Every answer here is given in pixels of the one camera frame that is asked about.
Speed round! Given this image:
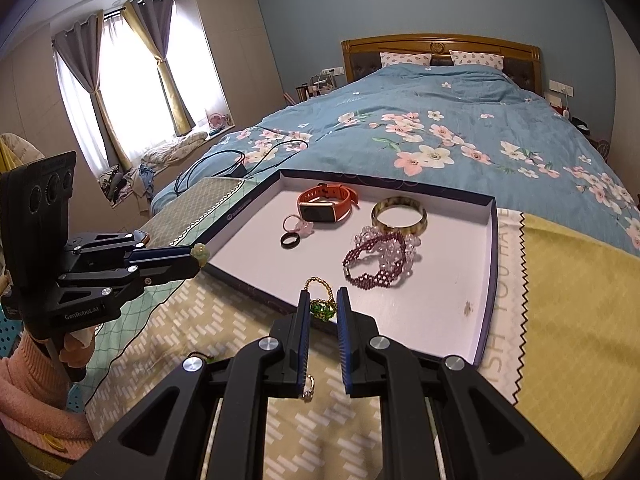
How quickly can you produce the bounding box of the gold bangle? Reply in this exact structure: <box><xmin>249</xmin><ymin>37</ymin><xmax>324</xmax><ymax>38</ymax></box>
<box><xmin>371</xmin><ymin>196</ymin><xmax>428</xmax><ymax>236</ymax></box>

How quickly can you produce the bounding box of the blue perforated basket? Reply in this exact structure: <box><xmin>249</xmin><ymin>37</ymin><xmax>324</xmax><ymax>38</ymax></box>
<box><xmin>0</xmin><ymin>270</ymin><xmax>28</xmax><ymax>361</ymax></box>

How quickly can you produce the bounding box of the orange smart watch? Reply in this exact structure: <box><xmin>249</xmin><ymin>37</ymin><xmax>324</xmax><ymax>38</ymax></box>
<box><xmin>297</xmin><ymin>183</ymin><xmax>361</xmax><ymax>223</ymax></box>

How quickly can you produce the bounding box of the blue floral duvet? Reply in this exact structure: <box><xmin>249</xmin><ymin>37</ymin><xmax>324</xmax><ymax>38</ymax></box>
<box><xmin>150</xmin><ymin>62</ymin><xmax>640</xmax><ymax>256</ymax></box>

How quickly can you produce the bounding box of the pile of mixed clothes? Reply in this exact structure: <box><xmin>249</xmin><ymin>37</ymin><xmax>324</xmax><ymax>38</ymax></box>
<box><xmin>97</xmin><ymin>162</ymin><xmax>156</xmax><ymax>208</ymax></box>

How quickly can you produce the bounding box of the yellow green printed blanket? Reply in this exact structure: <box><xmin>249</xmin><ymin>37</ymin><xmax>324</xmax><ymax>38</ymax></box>
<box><xmin>75</xmin><ymin>177</ymin><xmax>640</xmax><ymax>480</ymax></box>

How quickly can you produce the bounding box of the pink flower hair tie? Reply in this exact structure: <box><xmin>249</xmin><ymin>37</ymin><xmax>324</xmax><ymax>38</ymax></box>
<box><xmin>282</xmin><ymin>214</ymin><xmax>317</xmax><ymax>238</ymax></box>

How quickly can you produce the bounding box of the wooden headboard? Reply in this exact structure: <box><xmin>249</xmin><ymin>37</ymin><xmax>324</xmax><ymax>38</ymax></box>
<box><xmin>341</xmin><ymin>34</ymin><xmax>543</xmax><ymax>96</ymax></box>

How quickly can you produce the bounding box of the person's left hand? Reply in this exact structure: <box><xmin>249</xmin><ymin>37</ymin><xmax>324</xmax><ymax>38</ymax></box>
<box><xmin>57</xmin><ymin>327</ymin><xmax>100</xmax><ymax>378</ymax></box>

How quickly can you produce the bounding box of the white bedside rack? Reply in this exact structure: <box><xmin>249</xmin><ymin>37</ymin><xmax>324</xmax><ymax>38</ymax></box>
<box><xmin>295</xmin><ymin>72</ymin><xmax>336</xmax><ymax>101</ymax></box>

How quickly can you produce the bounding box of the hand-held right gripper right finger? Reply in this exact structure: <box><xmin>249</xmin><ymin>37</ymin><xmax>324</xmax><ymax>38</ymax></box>
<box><xmin>336</xmin><ymin>286</ymin><xmax>583</xmax><ymax>480</ymax></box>

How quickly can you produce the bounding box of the navy shallow cardboard box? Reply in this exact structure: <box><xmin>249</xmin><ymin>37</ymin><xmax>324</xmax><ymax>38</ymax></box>
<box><xmin>202</xmin><ymin>170</ymin><xmax>500</xmax><ymax>366</ymax></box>

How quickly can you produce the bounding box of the white sheer curtain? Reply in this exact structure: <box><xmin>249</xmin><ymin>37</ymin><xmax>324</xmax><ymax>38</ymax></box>
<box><xmin>55</xmin><ymin>7</ymin><xmax>226</xmax><ymax>171</ymax></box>

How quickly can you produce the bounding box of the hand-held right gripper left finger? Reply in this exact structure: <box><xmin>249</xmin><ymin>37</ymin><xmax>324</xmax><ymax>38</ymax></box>
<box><xmin>62</xmin><ymin>289</ymin><xmax>313</xmax><ymax>480</ymax></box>

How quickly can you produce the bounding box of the white dotted pillow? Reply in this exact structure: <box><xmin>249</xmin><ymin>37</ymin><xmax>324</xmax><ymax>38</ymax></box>
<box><xmin>449</xmin><ymin>50</ymin><xmax>506</xmax><ymax>71</ymax></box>
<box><xmin>380</xmin><ymin>51</ymin><xmax>433</xmax><ymax>68</ymax></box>

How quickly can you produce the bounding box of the black cable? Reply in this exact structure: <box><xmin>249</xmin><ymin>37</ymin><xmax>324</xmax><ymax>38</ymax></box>
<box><xmin>175</xmin><ymin>139</ymin><xmax>310</xmax><ymax>196</ymax></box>

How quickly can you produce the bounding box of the crumpled white bedding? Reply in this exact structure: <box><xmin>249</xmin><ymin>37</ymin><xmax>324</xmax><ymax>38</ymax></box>
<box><xmin>140</xmin><ymin>131</ymin><xmax>208</xmax><ymax>163</ymax></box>

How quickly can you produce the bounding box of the green bead gold chain ring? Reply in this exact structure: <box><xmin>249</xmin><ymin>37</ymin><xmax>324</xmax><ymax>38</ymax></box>
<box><xmin>302</xmin><ymin>276</ymin><xmax>335</xmax><ymax>321</ymax></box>

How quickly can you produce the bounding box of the person's left forearm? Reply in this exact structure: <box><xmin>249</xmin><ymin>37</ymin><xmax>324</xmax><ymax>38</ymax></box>
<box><xmin>0</xmin><ymin>332</ymin><xmax>96</xmax><ymax>453</ymax></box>

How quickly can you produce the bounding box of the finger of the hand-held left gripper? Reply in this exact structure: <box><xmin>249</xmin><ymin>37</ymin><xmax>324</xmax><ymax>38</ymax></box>
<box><xmin>56</xmin><ymin>256</ymin><xmax>202</xmax><ymax>308</ymax></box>
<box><xmin>62</xmin><ymin>229</ymin><xmax>198</xmax><ymax>264</ymax></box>

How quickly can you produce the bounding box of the clear bead bracelet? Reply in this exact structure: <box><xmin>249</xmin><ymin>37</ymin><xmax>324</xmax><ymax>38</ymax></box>
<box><xmin>355</xmin><ymin>225</ymin><xmax>422</xmax><ymax>276</ymax></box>

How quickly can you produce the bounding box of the grey yellow-lined curtain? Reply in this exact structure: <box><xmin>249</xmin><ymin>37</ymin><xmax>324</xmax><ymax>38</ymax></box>
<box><xmin>51</xmin><ymin>14</ymin><xmax>123</xmax><ymax>178</ymax></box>
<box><xmin>122</xmin><ymin>0</ymin><xmax>197</xmax><ymax>137</ymax></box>

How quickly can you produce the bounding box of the beige built-in wardrobe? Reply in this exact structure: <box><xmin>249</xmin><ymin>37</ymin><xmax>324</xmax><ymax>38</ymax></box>
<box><xmin>190</xmin><ymin>0</ymin><xmax>296</xmax><ymax>131</ymax></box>

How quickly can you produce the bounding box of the purple bead bracelet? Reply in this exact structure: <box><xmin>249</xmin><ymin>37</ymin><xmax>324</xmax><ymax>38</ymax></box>
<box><xmin>342</xmin><ymin>232</ymin><xmax>408</xmax><ymax>291</ymax></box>

